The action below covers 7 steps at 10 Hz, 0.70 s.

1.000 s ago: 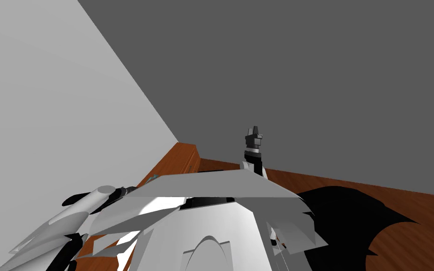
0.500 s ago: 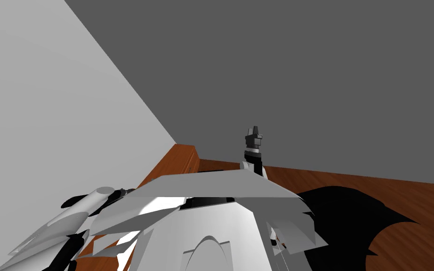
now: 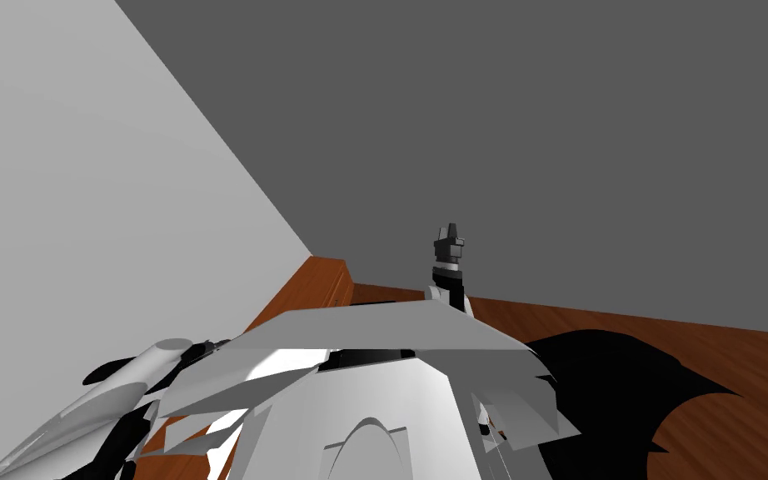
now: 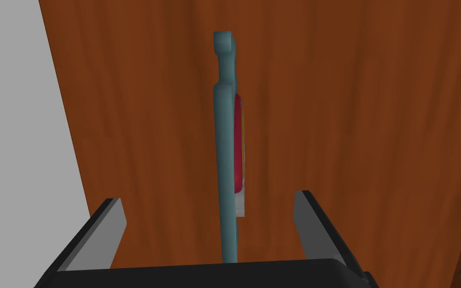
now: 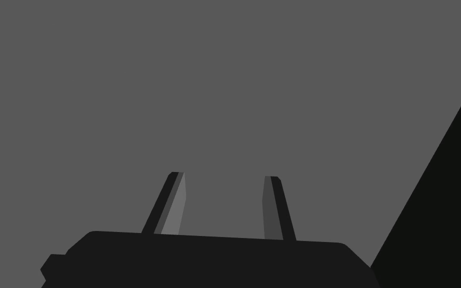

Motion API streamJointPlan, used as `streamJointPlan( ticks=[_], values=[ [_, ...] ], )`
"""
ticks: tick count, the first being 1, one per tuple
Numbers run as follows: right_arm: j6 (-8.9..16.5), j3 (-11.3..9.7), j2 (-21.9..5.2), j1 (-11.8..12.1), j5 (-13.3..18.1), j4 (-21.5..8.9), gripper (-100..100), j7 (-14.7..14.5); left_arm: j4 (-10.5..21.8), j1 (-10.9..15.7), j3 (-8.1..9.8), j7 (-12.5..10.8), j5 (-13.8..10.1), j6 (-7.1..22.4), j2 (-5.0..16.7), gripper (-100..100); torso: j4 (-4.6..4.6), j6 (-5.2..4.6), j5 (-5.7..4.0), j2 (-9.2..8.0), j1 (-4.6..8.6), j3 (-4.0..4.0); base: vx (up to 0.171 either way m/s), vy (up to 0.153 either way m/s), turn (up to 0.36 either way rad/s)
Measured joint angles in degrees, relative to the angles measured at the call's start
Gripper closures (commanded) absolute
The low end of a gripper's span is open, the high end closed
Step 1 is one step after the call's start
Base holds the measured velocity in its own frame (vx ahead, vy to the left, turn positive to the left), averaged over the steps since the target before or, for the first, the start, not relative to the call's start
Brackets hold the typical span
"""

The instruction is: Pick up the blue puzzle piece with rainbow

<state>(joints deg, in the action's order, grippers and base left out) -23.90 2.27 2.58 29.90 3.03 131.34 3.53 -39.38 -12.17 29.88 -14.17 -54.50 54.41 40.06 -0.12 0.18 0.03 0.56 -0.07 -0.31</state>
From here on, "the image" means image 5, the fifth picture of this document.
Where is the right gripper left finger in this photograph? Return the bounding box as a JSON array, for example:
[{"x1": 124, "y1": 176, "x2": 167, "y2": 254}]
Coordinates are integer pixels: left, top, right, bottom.
[{"x1": 140, "y1": 171, "x2": 187, "y2": 236}]

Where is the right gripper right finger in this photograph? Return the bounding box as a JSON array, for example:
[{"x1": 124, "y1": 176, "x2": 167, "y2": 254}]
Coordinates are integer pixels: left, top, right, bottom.
[{"x1": 261, "y1": 175, "x2": 298, "y2": 242}]

